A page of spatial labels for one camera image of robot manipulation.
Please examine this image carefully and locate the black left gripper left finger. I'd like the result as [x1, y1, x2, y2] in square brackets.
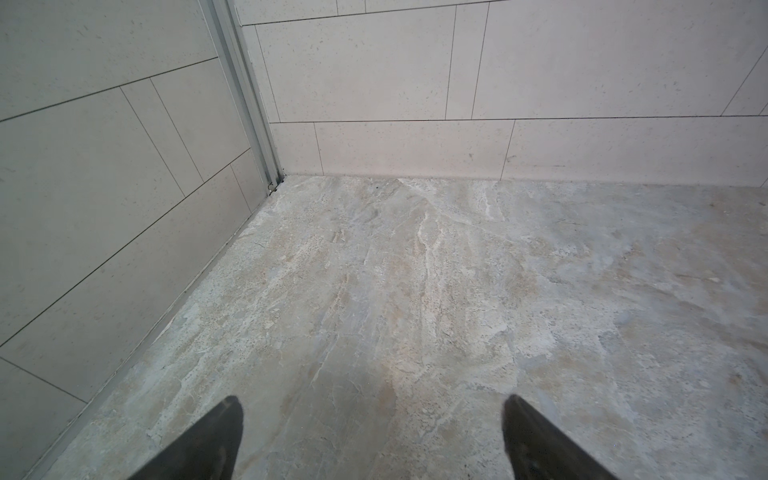
[129, 395, 244, 480]

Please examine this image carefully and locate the aluminium left corner post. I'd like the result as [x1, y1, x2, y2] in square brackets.
[199, 0, 284, 194]

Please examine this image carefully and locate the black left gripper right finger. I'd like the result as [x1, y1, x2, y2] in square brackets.
[502, 394, 617, 480]

